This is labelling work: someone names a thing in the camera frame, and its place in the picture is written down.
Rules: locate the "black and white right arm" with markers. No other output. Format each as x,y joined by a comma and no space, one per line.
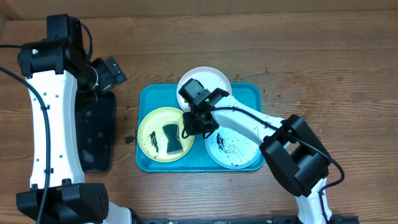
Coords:
296,157

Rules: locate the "yellow-rimmed plate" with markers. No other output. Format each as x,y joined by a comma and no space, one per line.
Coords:
152,140

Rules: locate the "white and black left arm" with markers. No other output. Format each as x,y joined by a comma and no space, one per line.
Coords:
71,96

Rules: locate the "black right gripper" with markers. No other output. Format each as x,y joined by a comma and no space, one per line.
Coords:
193,127

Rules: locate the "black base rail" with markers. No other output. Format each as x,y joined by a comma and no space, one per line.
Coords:
284,219

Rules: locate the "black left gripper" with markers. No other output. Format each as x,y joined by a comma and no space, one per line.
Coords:
109,82

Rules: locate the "light blue-rimmed dirty plate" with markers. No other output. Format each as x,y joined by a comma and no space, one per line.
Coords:
232,150

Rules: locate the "black water tray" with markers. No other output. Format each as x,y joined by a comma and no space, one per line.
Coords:
95,126

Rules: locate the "green scouring sponge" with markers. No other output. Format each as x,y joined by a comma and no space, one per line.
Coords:
172,134

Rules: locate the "white dirty plate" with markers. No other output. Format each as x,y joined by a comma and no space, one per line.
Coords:
209,77

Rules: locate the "teal plastic serving tray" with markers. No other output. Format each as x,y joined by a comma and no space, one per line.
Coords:
197,159

